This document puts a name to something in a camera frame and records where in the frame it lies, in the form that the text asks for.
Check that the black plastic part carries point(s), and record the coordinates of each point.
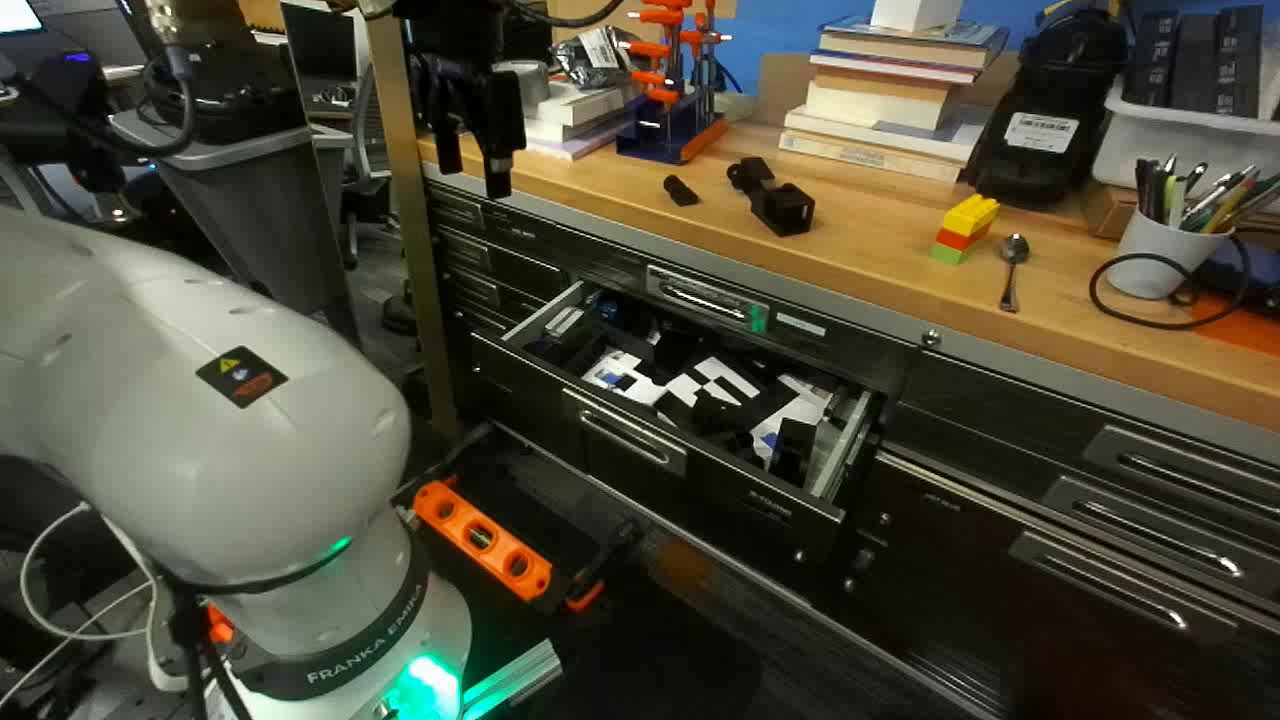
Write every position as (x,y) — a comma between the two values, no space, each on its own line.
(795,446)

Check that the black upright box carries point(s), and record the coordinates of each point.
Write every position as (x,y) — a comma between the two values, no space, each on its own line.
(1198,60)
(1240,60)
(1152,60)

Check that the gray metal tool drawer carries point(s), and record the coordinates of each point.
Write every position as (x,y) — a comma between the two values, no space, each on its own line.
(666,463)

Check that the thin red-edged book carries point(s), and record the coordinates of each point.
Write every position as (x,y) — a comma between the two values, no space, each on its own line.
(887,67)

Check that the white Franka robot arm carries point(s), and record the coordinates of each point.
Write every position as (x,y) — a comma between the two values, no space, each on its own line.
(201,441)

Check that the yellow pencil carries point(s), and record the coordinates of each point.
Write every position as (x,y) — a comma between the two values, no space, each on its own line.
(1238,203)

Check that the black marker pen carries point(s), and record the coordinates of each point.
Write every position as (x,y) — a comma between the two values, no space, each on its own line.
(1144,185)

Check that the blue wall panel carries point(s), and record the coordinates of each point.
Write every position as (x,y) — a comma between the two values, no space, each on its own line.
(784,26)

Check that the thick white book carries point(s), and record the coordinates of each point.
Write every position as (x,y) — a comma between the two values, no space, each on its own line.
(873,102)

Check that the orange spirit level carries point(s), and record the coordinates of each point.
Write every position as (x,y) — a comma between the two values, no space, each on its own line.
(482,540)

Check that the white pen cup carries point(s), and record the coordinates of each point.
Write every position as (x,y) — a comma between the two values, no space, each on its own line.
(1162,262)

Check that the blue hex key stand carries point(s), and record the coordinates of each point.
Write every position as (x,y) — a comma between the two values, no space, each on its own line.
(666,135)

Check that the white flat plate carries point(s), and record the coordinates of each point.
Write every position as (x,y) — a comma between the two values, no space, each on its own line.
(727,379)
(799,402)

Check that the white paperback book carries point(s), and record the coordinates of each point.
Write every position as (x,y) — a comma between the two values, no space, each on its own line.
(852,163)
(865,136)

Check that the black bag with white label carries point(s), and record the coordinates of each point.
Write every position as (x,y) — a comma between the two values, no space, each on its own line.
(1052,81)

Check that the small white box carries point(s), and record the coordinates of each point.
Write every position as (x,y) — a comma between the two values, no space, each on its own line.
(912,12)

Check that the black lugged plastic block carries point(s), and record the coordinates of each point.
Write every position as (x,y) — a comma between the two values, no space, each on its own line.
(749,174)

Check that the tan vertical post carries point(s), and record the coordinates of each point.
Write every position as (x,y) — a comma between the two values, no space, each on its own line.
(403,203)

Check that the dark cabinet drawer front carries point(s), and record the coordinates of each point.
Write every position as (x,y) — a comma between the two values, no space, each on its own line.
(1144,527)
(1105,587)
(1180,467)
(801,342)

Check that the yellow red green brick stack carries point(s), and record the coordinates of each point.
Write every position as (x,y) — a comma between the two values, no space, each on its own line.
(965,222)

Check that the white plastic bin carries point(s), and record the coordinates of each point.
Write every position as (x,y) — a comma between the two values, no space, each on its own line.
(1185,146)

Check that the dark workbench drawer cabinet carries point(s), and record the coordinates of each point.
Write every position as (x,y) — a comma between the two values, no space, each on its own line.
(963,441)

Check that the gray cover book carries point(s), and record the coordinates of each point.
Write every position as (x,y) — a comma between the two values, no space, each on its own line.
(922,44)

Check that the black equipment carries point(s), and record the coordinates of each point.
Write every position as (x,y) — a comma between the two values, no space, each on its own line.
(240,81)

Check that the black orange clamp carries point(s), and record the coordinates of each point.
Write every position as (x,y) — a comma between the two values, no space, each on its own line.
(605,552)

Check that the black deep drawer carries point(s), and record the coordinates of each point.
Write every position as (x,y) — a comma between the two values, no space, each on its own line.
(532,515)

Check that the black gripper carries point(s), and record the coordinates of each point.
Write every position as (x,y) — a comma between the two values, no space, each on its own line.
(474,32)

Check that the purple board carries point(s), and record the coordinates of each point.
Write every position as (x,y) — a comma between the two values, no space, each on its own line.
(585,148)

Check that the green pen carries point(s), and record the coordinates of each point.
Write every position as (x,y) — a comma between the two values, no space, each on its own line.
(1173,196)

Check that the metal spoon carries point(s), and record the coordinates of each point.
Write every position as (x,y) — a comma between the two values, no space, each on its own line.
(1012,249)

